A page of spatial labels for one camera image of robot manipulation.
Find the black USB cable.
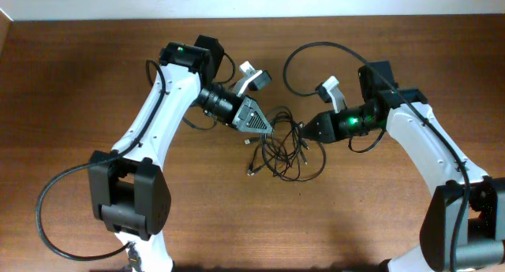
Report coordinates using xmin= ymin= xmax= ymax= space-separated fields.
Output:
xmin=243 ymin=105 xmax=311 ymax=177

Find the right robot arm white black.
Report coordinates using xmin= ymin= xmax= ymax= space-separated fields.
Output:
xmin=301 ymin=61 xmax=504 ymax=271

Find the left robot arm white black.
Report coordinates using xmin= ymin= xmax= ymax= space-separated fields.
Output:
xmin=88 ymin=35 xmax=272 ymax=271

